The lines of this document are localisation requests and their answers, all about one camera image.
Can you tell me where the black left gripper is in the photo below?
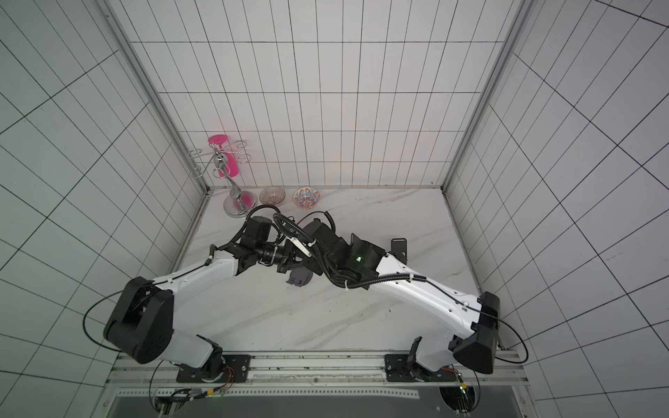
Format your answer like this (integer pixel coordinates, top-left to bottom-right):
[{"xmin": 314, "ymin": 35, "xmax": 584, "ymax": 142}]
[{"xmin": 258, "ymin": 239, "xmax": 315, "ymax": 273}]

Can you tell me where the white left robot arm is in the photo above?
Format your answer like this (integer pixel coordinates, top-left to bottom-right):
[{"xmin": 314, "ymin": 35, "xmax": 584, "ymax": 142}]
[{"xmin": 96, "ymin": 209, "xmax": 315, "ymax": 382}]

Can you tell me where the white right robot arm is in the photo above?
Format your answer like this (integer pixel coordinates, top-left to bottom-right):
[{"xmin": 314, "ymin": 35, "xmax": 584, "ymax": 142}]
[{"xmin": 273, "ymin": 214, "xmax": 505, "ymax": 374}]

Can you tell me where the chrome cup holder stand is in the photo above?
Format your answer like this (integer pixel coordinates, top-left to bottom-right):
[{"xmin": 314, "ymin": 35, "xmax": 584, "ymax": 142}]
[{"xmin": 187, "ymin": 134, "xmax": 257, "ymax": 219}]

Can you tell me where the brown striped glass bowl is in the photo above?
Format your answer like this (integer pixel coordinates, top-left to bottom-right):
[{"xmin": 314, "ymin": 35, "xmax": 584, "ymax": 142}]
[{"xmin": 260, "ymin": 186, "xmax": 286, "ymax": 207}]

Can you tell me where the pink plastic cup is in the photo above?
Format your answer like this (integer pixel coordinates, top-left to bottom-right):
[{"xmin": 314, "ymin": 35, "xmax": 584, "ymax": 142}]
[{"xmin": 208, "ymin": 134, "xmax": 240, "ymax": 179}]

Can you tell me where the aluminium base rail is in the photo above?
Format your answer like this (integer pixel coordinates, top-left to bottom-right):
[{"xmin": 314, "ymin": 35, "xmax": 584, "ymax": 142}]
[{"xmin": 107, "ymin": 351, "xmax": 529, "ymax": 399}]

